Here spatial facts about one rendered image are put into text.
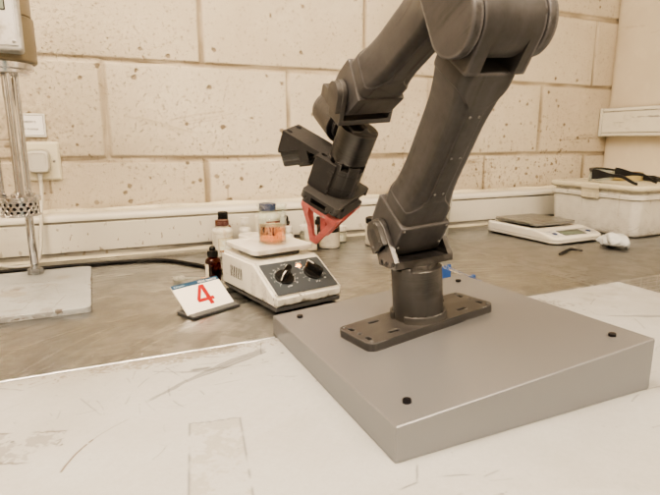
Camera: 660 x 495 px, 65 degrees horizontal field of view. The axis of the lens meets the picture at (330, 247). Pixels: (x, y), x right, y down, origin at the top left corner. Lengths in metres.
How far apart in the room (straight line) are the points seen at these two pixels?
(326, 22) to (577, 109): 0.98
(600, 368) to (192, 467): 0.41
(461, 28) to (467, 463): 0.36
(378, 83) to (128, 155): 0.81
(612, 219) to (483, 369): 1.18
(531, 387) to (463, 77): 0.29
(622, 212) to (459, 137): 1.17
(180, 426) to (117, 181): 0.88
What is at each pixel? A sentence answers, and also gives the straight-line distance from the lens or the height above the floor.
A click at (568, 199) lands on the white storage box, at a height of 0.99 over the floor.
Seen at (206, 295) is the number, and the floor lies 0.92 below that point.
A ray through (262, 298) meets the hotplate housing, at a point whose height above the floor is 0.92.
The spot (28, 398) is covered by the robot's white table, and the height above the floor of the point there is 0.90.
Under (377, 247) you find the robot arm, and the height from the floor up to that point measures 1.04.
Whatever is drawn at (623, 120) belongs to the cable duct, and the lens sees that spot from 2.07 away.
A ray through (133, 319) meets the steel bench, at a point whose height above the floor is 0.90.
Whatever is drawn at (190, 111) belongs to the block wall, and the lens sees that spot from 1.35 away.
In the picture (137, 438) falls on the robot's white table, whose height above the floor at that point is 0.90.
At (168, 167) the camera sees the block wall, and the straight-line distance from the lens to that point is 1.34.
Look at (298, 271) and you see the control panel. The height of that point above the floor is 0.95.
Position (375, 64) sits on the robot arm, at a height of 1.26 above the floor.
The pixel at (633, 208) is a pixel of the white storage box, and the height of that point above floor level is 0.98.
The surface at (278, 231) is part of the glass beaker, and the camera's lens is 0.90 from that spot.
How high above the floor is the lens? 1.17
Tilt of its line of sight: 12 degrees down
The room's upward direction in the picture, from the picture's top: straight up
